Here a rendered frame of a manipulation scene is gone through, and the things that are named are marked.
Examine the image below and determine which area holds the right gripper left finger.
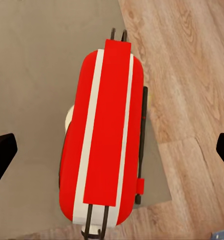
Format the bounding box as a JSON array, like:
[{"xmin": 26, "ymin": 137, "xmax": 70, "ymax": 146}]
[{"xmin": 0, "ymin": 133, "xmax": 17, "ymax": 179}]

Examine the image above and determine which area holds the radio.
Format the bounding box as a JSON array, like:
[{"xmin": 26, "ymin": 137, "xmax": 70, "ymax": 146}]
[{"xmin": 59, "ymin": 28, "xmax": 148, "ymax": 240}]

